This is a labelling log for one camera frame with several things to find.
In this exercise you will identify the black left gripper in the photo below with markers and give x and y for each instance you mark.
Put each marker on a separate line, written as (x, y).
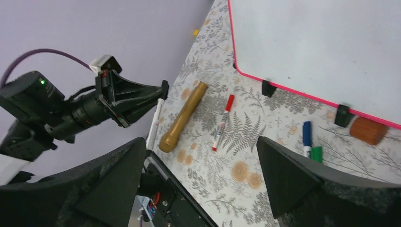
(43, 114)

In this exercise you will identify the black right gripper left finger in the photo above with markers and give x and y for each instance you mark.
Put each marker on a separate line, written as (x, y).
(98, 193)

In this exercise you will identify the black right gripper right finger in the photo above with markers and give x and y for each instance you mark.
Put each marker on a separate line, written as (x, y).
(305, 193)

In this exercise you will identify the white marker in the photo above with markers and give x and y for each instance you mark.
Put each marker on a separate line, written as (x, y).
(152, 132)

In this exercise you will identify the pink framed whiteboard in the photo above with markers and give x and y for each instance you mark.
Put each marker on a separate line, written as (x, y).
(344, 52)

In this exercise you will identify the black whiteboard left foot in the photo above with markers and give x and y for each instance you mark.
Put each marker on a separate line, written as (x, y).
(268, 89)

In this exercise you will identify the green capped marker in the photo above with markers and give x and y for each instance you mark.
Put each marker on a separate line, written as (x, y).
(316, 154)

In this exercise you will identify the blue capped marker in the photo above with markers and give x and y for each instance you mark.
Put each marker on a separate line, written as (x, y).
(307, 138)

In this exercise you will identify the floral table mat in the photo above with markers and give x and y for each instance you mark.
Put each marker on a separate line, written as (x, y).
(228, 183)

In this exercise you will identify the brown wooden cylinder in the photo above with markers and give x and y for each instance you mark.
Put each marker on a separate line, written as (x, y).
(368, 131)

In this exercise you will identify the red capped marker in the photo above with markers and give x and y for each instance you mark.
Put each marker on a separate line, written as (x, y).
(223, 122)

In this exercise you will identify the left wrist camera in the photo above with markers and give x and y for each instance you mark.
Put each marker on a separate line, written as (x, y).
(106, 62)

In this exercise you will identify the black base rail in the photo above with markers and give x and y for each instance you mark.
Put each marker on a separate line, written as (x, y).
(164, 200)

